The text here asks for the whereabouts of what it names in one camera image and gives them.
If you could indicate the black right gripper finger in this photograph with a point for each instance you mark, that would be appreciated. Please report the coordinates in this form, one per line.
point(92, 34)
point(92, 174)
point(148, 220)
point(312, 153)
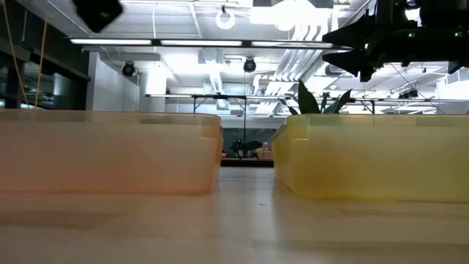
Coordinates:
point(359, 34)
point(361, 62)

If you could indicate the black background robot arm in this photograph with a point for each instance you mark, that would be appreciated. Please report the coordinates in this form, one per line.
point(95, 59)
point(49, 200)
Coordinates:
point(245, 146)

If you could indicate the translucent yellow plastic bin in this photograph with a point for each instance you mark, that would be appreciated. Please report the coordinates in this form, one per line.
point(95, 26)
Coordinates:
point(366, 157)

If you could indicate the translucent orange plastic bin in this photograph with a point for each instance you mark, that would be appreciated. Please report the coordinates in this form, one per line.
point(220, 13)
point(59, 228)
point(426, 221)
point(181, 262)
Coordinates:
point(110, 157)

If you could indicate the long ceiling light fixture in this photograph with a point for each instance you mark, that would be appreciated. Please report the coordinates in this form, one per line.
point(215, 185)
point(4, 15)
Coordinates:
point(110, 42)

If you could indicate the round black ceiling fixture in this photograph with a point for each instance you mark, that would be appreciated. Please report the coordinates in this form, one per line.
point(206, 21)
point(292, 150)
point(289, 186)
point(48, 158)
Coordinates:
point(249, 65)
point(128, 69)

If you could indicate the green spiky-leaf plant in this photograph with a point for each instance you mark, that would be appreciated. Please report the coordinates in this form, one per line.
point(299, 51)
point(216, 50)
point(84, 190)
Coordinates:
point(307, 99)

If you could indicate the brown cardboard boxes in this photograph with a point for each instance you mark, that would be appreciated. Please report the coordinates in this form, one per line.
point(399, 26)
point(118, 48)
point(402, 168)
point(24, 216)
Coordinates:
point(265, 154)

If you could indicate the black ceiling camera device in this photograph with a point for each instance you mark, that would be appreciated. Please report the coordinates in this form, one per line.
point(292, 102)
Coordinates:
point(408, 94)

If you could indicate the black aluminium rig frame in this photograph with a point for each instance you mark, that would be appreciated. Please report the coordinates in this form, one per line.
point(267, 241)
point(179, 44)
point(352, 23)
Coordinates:
point(247, 162)

